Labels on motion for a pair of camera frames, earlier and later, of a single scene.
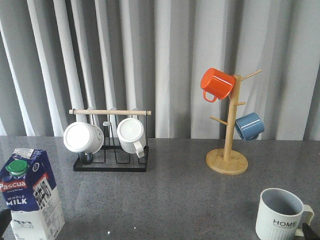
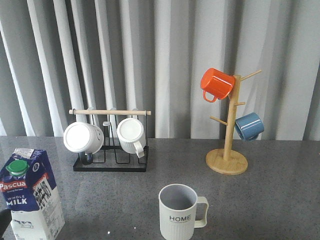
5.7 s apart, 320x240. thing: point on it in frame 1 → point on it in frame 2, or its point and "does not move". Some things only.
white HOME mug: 281,215 → 181,211
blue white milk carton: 28,189 does not move
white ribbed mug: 131,133 does not move
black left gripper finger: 5,218 does not move
